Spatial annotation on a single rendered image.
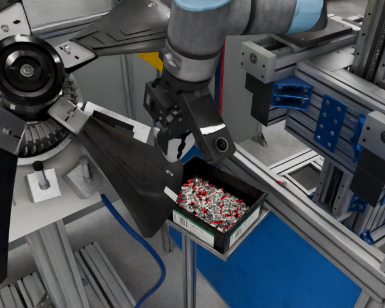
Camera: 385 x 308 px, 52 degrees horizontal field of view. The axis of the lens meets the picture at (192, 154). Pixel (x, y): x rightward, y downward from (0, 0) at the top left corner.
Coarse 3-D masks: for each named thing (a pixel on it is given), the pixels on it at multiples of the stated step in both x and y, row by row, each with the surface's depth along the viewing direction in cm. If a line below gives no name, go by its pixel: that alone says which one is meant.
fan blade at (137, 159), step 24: (96, 120) 75; (96, 144) 70; (120, 144) 76; (144, 144) 82; (120, 168) 71; (144, 168) 76; (168, 168) 81; (120, 192) 68; (144, 192) 72; (144, 216) 70; (168, 216) 74
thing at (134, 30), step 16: (128, 0) 85; (144, 0) 85; (160, 0) 86; (112, 16) 81; (128, 16) 81; (144, 16) 81; (160, 16) 82; (80, 32) 78; (96, 32) 77; (112, 32) 76; (128, 32) 76; (144, 32) 77; (160, 32) 78; (96, 48) 72; (112, 48) 73; (128, 48) 73; (144, 48) 74; (160, 48) 76
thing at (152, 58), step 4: (156, 52) 111; (140, 56) 121; (144, 56) 118; (148, 56) 116; (152, 56) 114; (156, 56) 112; (148, 60) 117; (152, 60) 115; (156, 60) 113; (160, 60) 111; (152, 64) 116; (156, 64) 114; (160, 64) 112; (160, 68) 113
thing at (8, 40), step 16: (0, 48) 61; (16, 48) 63; (32, 48) 64; (48, 48) 65; (0, 64) 62; (16, 64) 63; (32, 64) 64; (48, 64) 65; (0, 80) 62; (16, 80) 62; (32, 80) 64; (48, 80) 65; (64, 80) 65; (0, 96) 61; (16, 96) 62; (32, 96) 64; (48, 96) 64; (16, 112) 67; (32, 112) 67
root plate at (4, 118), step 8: (0, 112) 65; (8, 112) 66; (0, 120) 65; (8, 120) 67; (16, 120) 68; (0, 128) 65; (16, 128) 69; (24, 128) 71; (0, 136) 66; (8, 136) 67; (0, 144) 66; (8, 144) 68; (16, 144) 70
